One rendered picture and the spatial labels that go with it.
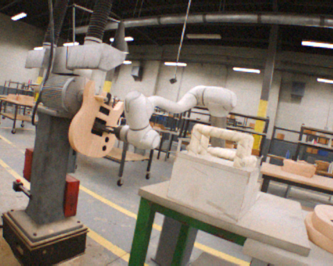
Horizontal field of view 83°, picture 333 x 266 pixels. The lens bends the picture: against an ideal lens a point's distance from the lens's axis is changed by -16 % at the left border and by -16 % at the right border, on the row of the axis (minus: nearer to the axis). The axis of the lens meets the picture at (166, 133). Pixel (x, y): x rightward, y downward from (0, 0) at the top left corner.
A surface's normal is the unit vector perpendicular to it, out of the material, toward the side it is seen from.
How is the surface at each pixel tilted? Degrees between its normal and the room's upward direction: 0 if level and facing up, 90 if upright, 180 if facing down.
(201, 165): 90
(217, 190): 90
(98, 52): 90
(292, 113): 90
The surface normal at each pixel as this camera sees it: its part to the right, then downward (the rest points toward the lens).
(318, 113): -0.50, -0.06
